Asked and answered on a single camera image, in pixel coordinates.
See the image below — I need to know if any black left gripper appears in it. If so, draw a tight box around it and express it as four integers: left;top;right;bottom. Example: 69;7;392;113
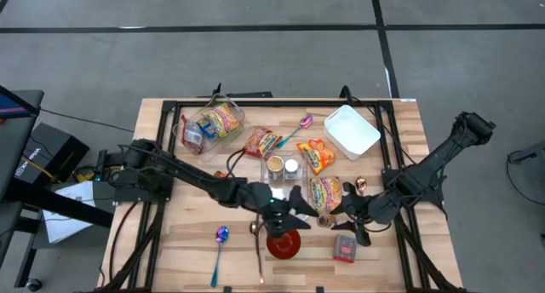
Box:
254;184;319;238

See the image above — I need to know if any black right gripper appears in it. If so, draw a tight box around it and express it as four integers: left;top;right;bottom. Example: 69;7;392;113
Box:
330;181;378;247

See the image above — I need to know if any red grey small box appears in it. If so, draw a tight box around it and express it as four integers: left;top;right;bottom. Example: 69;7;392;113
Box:
332;233;359;264

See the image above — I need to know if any tan lid can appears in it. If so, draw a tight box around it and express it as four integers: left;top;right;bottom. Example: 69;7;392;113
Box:
267;155;285;177

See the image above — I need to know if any iridescent blue spoon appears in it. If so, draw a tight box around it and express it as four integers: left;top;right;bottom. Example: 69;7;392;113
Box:
209;227;232;290

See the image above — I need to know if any green pink ramen packet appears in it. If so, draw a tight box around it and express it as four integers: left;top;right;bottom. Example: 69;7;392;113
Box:
203;103;242;139

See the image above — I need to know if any blue ramen packet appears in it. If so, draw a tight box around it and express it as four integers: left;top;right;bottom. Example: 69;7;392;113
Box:
196;116;221;140

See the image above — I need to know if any red yellow noodle packet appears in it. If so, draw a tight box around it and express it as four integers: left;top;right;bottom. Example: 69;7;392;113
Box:
308;175;344;215

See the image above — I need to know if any clear plastic bin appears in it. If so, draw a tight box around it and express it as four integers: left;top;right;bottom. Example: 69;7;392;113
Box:
258;152;311;223
172;95;247;156

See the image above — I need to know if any red black bowl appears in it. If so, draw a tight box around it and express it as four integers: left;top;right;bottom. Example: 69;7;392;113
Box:
266;228;302;261

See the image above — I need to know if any orange ramen packet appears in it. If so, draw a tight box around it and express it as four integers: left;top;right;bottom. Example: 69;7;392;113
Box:
296;138;337;176

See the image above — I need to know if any white plastic bin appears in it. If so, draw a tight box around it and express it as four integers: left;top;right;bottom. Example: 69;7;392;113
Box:
323;104;382;161

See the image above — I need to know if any pink teal spoon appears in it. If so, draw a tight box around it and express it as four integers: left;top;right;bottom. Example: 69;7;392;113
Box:
275;114;314;150

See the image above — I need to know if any black bar behind table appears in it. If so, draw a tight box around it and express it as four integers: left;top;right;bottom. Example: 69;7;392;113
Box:
221;91;273;99

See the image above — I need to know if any grey chair base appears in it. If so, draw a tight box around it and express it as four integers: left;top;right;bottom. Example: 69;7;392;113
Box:
506;139;545;179

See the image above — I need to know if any black desk leg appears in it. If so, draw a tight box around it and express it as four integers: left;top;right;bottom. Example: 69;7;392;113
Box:
0;180;115;285

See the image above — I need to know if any white paper sheet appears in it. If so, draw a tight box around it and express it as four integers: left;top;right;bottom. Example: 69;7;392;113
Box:
42;181;97;245

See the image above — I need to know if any black box white lettering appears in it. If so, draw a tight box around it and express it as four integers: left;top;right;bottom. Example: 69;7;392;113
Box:
14;122;90;184

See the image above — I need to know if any grey desk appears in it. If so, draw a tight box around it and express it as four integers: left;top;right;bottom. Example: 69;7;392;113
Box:
0;86;46;264

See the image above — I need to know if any blue screen monitor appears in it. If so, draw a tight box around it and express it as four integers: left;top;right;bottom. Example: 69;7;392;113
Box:
0;84;42;118

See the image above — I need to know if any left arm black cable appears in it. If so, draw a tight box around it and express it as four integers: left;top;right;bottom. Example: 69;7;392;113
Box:
225;147;248;181

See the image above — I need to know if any black metal frame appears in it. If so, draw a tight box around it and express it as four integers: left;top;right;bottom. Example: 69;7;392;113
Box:
91;97;468;293

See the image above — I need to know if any thick black cable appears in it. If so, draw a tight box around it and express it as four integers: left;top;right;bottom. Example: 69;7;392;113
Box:
108;201;141;285

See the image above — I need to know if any yellow cable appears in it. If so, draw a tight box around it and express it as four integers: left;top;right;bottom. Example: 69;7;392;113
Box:
20;155;107;183

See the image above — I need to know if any thin black floor cable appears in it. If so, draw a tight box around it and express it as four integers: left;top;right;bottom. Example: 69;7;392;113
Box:
40;108;135;135

